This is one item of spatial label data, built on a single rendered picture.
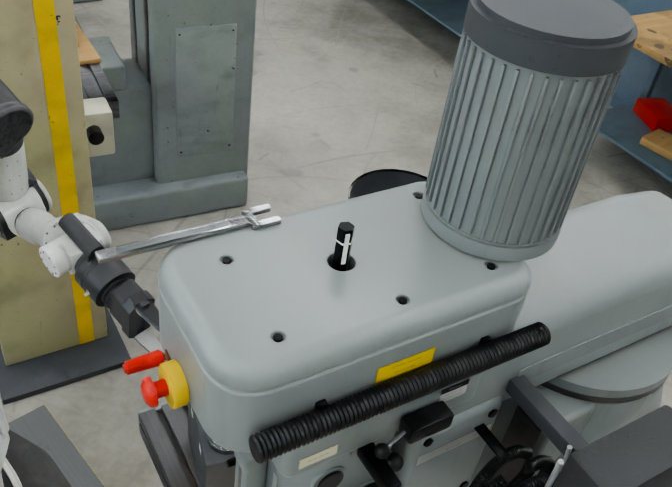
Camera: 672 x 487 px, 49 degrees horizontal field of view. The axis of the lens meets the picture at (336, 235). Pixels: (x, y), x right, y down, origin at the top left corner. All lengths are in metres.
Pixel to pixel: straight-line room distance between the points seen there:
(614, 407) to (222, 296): 0.80
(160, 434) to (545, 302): 1.10
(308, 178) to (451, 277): 3.51
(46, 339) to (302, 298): 2.50
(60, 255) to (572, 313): 0.91
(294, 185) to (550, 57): 3.58
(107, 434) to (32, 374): 0.43
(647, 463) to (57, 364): 2.66
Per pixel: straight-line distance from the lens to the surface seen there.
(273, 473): 1.19
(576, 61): 0.88
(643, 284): 1.35
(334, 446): 1.04
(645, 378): 1.46
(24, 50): 2.59
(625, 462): 1.09
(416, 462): 1.23
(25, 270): 3.07
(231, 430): 0.91
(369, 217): 1.05
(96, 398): 3.25
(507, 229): 1.00
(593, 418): 1.46
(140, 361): 1.08
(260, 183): 4.37
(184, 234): 0.98
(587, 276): 1.28
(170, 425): 1.97
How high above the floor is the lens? 2.52
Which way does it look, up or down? 38 degrees down
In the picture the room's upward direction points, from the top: 9 degrees clockwise
